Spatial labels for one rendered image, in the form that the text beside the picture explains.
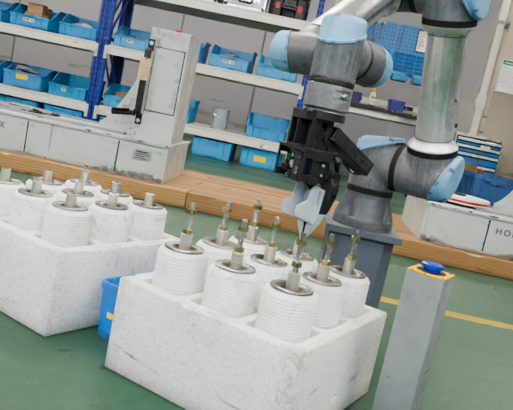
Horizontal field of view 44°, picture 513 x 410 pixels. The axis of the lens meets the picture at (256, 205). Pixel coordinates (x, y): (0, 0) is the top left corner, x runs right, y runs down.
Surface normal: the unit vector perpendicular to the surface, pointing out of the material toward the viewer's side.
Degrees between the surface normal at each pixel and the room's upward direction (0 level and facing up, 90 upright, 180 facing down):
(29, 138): 90
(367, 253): 90
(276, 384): 90
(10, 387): 0
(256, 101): 90
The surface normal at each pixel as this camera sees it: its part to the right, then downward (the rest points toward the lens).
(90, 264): 0.80, 0.25
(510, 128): -0.07, 0.14
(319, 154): 0.55, 0.24
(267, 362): -0.52, 0.02
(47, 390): 0.21, -0.97
